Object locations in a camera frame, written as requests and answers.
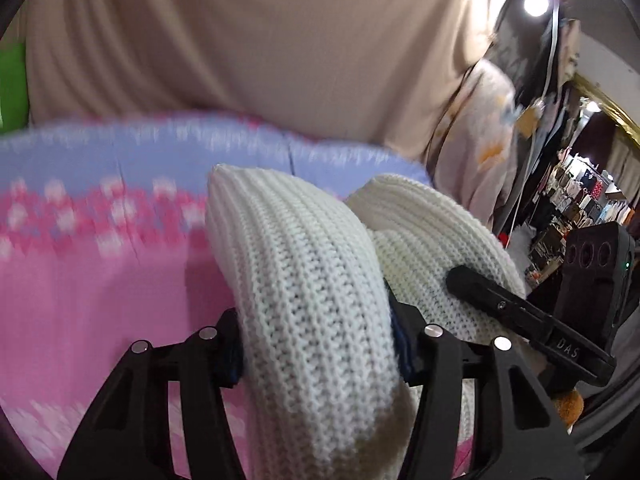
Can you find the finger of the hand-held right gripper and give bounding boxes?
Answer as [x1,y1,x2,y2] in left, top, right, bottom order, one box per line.
[445,264,617,387]

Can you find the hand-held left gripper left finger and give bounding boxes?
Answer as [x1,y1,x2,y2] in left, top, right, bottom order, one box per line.
[56,307,247,480]

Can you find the person's right hand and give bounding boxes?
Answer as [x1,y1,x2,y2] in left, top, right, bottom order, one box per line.
[556,389,585,428]

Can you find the white knitted sweater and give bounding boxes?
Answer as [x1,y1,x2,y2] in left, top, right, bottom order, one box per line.
[205,162,528,480]

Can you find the hanging beige patterned garment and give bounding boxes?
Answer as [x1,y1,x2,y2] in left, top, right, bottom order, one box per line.
[431,59,523,233]

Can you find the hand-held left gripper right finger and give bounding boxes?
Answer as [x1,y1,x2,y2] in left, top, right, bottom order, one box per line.
[384,280,587,480]

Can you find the purple pink floral blanket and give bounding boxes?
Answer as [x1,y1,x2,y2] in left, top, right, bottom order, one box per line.
[0,112,473,480]

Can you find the racks of hanging clothes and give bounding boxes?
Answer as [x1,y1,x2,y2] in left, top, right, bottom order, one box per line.
[510,155,631,286]

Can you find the beige cloth backdrop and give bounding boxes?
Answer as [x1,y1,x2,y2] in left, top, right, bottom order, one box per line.
[20,0,523,161]

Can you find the green cushion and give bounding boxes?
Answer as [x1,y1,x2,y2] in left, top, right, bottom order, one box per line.
[0,42,27,133]

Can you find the gold frame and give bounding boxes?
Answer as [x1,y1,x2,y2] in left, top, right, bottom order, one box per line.
[572,72,640,148]

